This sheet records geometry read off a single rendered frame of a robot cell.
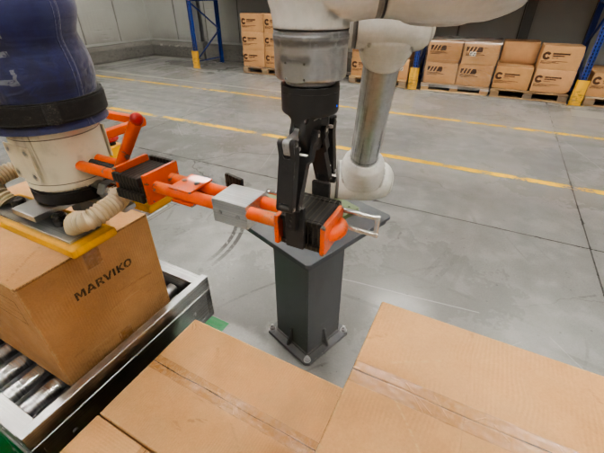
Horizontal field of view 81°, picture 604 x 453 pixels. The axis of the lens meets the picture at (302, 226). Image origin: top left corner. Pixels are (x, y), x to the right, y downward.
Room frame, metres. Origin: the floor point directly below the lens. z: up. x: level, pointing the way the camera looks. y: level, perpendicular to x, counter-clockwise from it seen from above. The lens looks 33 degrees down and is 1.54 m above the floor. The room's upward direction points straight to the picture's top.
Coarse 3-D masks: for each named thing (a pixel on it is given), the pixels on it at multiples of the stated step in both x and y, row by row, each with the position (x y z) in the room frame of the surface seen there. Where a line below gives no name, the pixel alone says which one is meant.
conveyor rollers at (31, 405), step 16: (176, 288) 1.07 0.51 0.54; (0, 352) 0.75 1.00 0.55; (16, 352) 0.77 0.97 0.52; (16, 368) 0.70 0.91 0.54; (0, 384) 0.65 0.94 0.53; (16, 384) 0.64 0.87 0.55; (32, 384) 0.65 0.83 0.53; (48, 384) 0.64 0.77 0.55; (64, 384) 0.65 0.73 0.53; (16, 400) 0.60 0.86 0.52; (32, 400) 0.59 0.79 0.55; (48, 400) 0.60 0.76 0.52
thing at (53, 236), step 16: (0, 208) 0.69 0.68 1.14; (0, 224) 0.64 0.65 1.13; (16, 224) 0.63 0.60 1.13; (32, 224) 0.62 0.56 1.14; (48, 224) 0.62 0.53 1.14; (32, 240) 0.59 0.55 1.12; (48, 240) 0.57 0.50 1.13; (64, 240) 0.56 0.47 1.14; (80, 240) 0.57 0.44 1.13; (96, 240) 0.58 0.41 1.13
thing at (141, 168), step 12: (144, 156) 0.67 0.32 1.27; (156, 156) 0.67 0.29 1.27; (120, 168) 0.62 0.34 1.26; (132, 168) 0.63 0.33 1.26; (144, 168) 0.63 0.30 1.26; (156, 168) 0.60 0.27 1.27; (168, 168) 0.62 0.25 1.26; (120, 180) 0.59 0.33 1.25; (132, 180) 0.57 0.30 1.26; (144, 180) 0.57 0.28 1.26; (156, 180) 0.59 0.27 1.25; (120, 192) 0.59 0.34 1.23; (132, 192) 0.58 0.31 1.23; (144, 192) 0.57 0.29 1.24
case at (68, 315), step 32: (128, 224) 0.91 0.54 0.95; (0, 256) 0.75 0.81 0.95; (32, 256) 0.75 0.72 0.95; (64, 256) 0.75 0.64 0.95; (96, 256) 0.80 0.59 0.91; (128, 256) 0.88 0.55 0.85; (0, 288) 0.66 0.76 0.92; (32, 288) 0.65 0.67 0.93; (64, 288) 0.71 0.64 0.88; (96, 288) 0.77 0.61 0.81; (128, 288) 0.85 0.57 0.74; (160, 288) 0.95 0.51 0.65; (0, 320) 0.74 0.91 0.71; (32, 320) 0.62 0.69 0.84; (64, 320) 0.68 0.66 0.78; (96, 320) 0.74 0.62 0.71; (128, 320) 0.82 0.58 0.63; (32, 352) 0.69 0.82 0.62; (64, 352) 0.64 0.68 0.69; (96, 352) 0.71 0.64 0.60
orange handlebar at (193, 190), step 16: (112, 112) 1.03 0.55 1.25; (112, 128) 0.89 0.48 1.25; (112, 160) 0.69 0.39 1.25; (176, 176) 0.61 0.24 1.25; (192, 176) 0.60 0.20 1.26; (160, 192) 0.57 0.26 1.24; (176, 192) 0.55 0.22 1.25; (192, 192) 0.54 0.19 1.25; (208, 192) 0.57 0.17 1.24; (256, 208) 0.50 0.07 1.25; (272, 208) 0.51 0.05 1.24; (272, 224) 0.46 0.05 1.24; (336, 224) 0.45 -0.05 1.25; (336, 240) 0.43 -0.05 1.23
